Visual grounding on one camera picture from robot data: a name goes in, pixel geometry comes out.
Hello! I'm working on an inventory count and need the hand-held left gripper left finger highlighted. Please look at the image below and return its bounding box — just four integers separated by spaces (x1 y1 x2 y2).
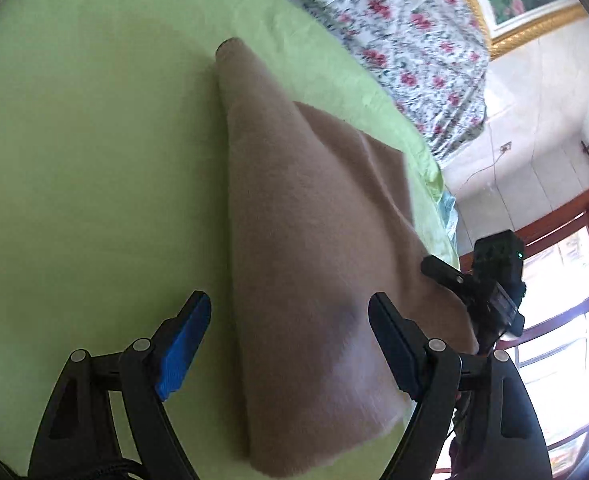
27 290 212 480

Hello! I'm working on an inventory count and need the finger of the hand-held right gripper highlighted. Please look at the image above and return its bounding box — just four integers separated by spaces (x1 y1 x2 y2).
421 255 481 302

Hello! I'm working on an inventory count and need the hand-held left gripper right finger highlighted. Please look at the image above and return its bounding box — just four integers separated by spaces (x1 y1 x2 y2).
368 291 553 480

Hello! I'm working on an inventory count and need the beige knit sweater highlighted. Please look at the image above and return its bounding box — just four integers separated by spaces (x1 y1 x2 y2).
216 38 479 478

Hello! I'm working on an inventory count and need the light blue cloth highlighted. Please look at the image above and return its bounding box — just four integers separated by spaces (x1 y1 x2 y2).
437 186 460 246

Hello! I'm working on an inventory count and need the green bed sheet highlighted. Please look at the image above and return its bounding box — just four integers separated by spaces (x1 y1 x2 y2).
0 0 460 480

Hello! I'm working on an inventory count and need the white pink-flowered quilt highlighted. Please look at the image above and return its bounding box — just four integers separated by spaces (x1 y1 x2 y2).
229 0 490 163

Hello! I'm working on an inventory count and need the red wooden window frame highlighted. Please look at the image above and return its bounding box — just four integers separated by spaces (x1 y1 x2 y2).
437 185 589 476

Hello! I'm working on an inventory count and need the thin wall cable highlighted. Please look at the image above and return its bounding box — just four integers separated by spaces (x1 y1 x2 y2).
462 110 543 191

